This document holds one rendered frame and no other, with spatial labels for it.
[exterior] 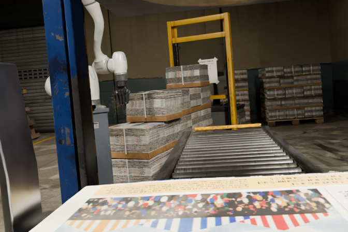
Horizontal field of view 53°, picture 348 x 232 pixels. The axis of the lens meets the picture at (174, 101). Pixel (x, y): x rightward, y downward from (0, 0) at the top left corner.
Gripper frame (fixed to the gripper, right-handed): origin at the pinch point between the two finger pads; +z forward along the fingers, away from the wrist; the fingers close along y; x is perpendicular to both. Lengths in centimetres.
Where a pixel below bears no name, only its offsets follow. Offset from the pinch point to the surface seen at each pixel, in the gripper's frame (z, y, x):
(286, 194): -10, -135, 197
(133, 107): 0.8, 7.6, -26.9
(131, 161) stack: 37.5, -3.6, 1.8
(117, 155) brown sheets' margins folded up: 33.1, 7.3, 2.0
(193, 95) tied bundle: -3, -18, -94
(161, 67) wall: -60, 281, -647
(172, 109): 4.3, -22.0, -36.7
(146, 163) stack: 38.7, -15.9, 1.9
